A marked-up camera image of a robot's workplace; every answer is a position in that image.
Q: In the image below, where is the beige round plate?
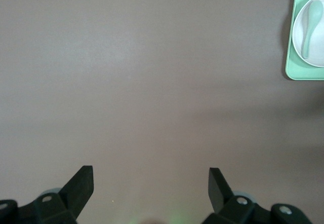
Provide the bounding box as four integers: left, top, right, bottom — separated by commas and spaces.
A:
292, 0, 324, 68

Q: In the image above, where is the grey-green plastic spoon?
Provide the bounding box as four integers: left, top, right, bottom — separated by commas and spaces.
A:
301, 0, 324, 59

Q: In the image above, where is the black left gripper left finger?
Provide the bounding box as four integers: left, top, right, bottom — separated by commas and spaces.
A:
0, 166, 95, 224

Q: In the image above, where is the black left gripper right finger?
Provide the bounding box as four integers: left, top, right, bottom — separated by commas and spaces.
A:
204, 168, 311, 224

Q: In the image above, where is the light green rectangular tray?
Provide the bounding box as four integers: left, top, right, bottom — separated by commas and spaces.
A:
285, 0, 324, 81

